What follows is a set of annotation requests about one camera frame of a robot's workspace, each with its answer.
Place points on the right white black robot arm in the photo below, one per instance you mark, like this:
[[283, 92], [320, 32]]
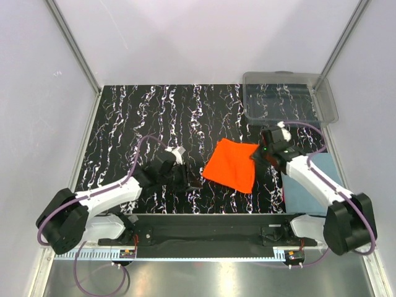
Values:
[[343, 206]]

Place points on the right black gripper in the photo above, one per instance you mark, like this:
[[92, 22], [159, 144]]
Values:
[[257, 154]]

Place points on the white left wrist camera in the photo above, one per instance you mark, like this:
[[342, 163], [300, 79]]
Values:
[[177, 152]]

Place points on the orange t shirt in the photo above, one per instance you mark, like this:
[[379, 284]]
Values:
[[231, 165]]

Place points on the white toothed cable duct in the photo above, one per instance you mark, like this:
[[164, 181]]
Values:
[[115, 254]]

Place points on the clear plastic bin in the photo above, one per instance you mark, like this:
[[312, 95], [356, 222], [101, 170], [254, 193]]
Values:
[[271, 97]]

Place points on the left aluminium corner post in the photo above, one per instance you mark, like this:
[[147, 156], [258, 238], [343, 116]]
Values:
[[72, 44]]

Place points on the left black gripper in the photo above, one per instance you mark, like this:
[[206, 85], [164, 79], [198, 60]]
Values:
[[188, 179]]

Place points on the aluminium frame rail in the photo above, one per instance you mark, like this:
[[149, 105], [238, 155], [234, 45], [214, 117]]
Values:
[[340, 239]]

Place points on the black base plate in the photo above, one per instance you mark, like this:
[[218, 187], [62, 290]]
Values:
[[261, 229]]

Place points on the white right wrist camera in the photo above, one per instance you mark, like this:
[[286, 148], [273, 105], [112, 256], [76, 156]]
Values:
[[285, 132]]

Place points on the folded light blue t shirt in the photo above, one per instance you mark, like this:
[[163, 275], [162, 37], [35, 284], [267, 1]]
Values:
[[297, 199]]

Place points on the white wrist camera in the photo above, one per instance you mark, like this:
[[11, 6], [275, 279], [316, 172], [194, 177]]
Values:
[[177, 152], [285, 132]]

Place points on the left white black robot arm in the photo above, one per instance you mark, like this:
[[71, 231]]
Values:
[[72, 218]]

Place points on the aluminium corner post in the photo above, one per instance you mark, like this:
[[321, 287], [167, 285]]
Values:
[[353, 21], [72, 44]]

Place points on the right aluminium corner post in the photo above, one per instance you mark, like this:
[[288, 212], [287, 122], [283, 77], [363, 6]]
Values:
[[353, 21]]

